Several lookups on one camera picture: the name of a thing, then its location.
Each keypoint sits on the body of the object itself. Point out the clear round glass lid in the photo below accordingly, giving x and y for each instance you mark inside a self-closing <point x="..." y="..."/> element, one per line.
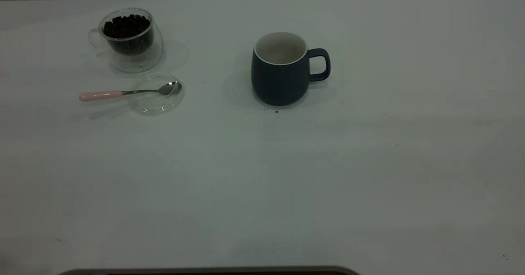
<point x="156" y="106"/>

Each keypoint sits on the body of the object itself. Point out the dark coffee beans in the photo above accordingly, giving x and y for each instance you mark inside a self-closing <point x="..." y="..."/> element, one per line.
<point x="127" y="26"/>

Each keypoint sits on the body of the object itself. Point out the clear double-wall glass cup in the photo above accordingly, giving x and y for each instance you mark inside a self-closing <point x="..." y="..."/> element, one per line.
<point x="135" y="63"/>

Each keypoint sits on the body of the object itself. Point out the dark blue ceramic mug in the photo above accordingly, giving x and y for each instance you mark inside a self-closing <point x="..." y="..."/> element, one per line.
<point x="279" y="84"/>

